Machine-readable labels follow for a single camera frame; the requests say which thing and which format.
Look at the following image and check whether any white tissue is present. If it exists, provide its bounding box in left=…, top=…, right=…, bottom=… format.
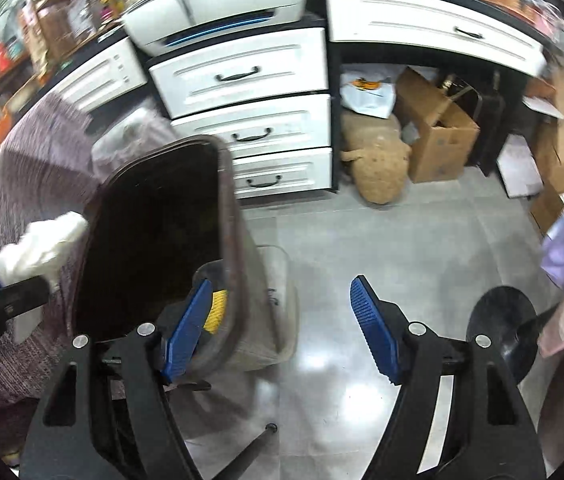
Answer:
left=0, top=211, right=88, bottom=292

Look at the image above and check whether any brown trash bin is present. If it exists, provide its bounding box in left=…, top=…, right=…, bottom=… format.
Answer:
left=71, top=136, right=298, bottom=380

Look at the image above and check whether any red tin canister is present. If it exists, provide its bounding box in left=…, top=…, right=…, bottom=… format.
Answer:
left=0, top=42, right=12, bottom=73

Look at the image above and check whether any yellow foam net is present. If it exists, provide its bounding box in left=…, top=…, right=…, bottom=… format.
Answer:
left=204, top=289, right=227, bottom=335

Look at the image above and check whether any white printer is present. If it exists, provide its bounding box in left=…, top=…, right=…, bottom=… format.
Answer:
left=121, top=0, right=306, bottom=56

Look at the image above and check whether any white upper drawer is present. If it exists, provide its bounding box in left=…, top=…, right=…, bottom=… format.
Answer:
left=149, top=27, right=327, bottom=118

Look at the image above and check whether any white lower drawer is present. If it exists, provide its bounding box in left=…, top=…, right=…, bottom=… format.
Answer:
left=233, top=148, right=333, bottom=200

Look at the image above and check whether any white left cabinet drawer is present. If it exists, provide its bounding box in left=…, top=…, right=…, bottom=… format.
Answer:
left=52, top=38, right=147, bottom=112

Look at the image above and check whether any white orange-print plastic bag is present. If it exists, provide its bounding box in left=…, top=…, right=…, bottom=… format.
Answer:
left=339, top=70, right=397, bottom=119

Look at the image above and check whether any white middle drawer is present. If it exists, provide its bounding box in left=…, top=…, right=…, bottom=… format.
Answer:
left=171, top=93, right=331, bottom=158

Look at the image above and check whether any black stool base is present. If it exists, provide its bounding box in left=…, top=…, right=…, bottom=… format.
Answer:
left=466, top=285, right=556, bottom=384

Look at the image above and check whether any white right desk drawer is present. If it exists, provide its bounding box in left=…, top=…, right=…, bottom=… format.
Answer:
left=325, top=0, right=546, bottom=77

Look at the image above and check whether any purple striped tablecloth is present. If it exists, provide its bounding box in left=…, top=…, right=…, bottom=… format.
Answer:
left=0, top=91, right=178, bottom=411

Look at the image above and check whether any cardboard box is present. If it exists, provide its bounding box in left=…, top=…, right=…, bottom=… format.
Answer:
left=393, top=67, right=480, bottom=183

